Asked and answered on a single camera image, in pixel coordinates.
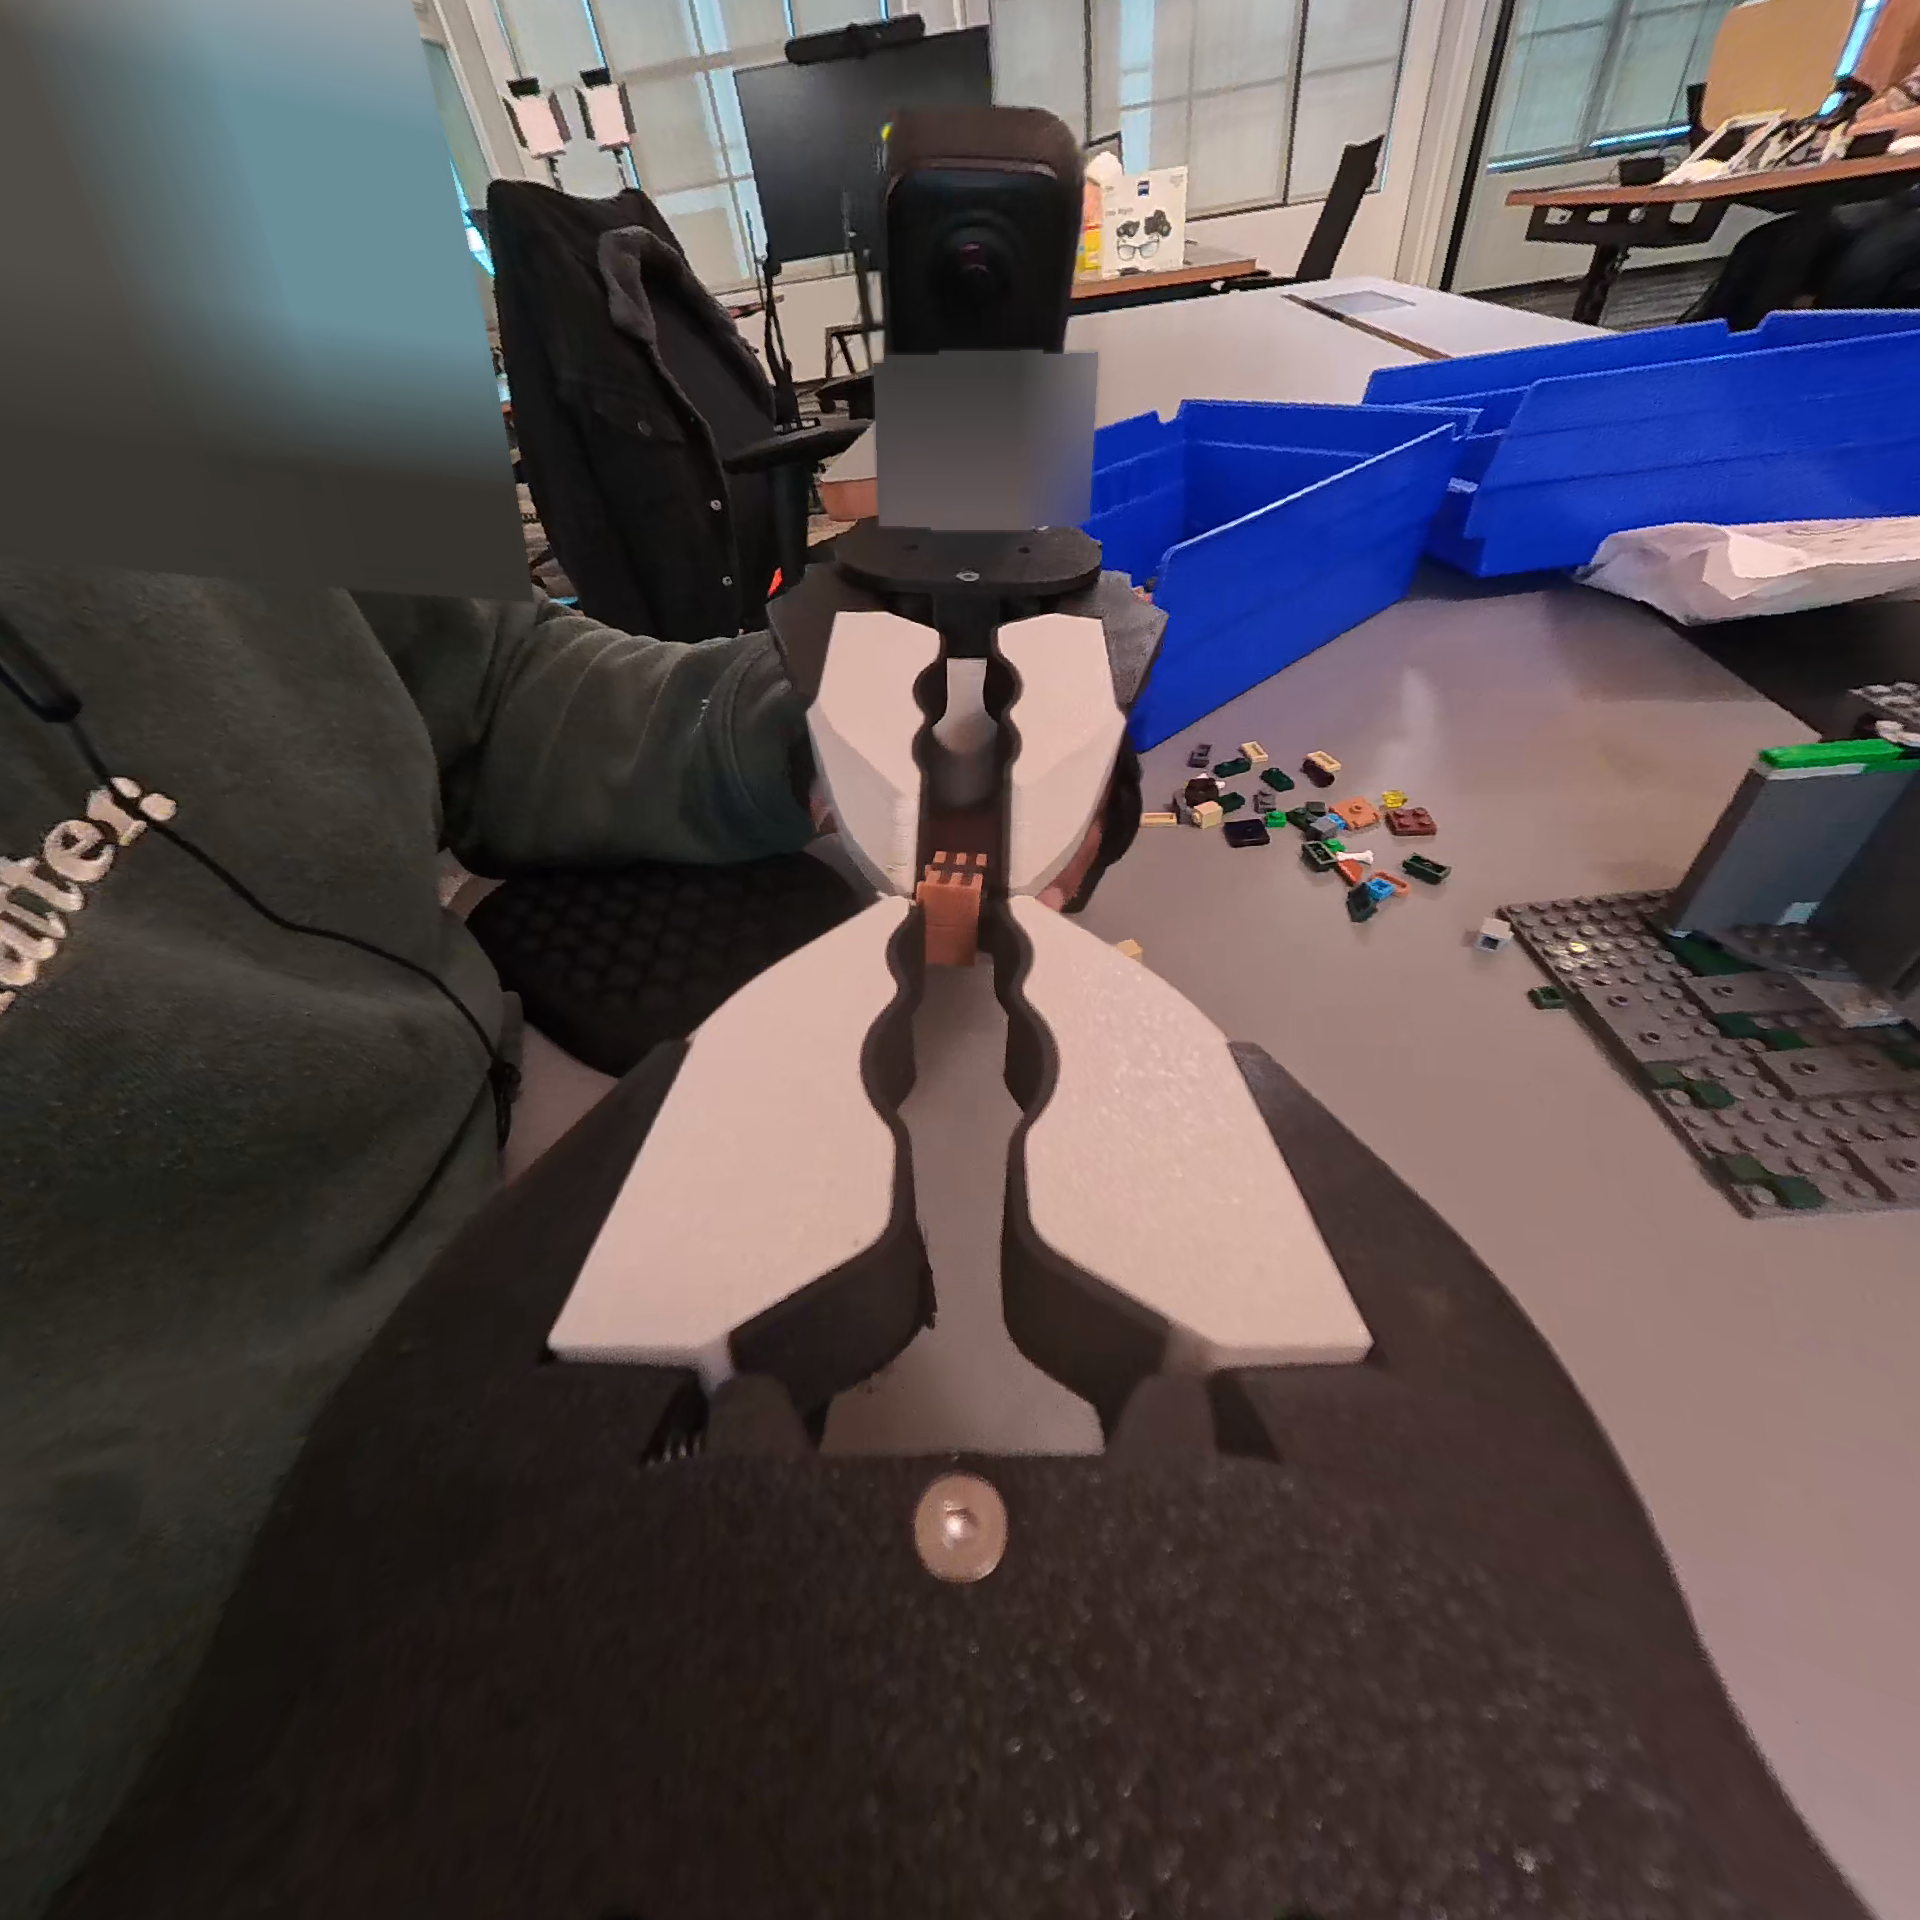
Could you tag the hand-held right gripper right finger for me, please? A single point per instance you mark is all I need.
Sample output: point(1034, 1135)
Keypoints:
point(1184, 1201)

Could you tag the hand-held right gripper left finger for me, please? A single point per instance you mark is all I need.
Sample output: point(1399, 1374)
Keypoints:
point(720, 1201)

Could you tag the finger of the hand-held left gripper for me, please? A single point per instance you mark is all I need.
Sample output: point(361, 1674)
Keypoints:
point(1073, 734)
point(862, 751)

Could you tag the brown brick stack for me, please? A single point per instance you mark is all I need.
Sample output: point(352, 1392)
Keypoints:
point(954, 914)

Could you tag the person's left forearm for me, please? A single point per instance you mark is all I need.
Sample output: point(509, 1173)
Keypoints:
point(631, 751)

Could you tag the person's left hand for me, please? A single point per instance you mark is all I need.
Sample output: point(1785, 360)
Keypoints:
point(1118, 840)

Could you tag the white carton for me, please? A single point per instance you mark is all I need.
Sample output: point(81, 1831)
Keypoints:
point(1103, 194)

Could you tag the white printed box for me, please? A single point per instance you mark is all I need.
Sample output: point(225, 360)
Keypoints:
point(1149, 225)

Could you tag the black screen on stand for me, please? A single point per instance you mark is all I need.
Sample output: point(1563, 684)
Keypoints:
point(810, 150)

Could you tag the black honeycomb cushion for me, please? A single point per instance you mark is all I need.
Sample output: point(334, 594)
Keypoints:
point(631, 961)

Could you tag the pile of small loose bricks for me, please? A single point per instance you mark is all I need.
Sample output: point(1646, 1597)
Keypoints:
point(1351, 818)

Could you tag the white light panel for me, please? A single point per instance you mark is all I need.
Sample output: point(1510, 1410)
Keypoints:
point(537, 120)
point(605, 112)

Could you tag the black jacket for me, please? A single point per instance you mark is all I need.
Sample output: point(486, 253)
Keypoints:
point(631, 421)

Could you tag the white small brick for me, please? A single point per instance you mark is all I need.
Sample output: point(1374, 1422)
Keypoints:
point(1495, 937)

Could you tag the person in green sweatshirt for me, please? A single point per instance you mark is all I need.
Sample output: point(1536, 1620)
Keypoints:
point(225, 1201)

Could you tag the grey brick model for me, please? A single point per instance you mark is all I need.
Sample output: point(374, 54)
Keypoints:
point(1724, 1051)

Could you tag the wooden table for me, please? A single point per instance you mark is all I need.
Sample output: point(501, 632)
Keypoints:
point(1724, 188)

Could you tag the cardboard box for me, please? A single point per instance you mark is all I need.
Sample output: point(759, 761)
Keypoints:
point(1793, 61)

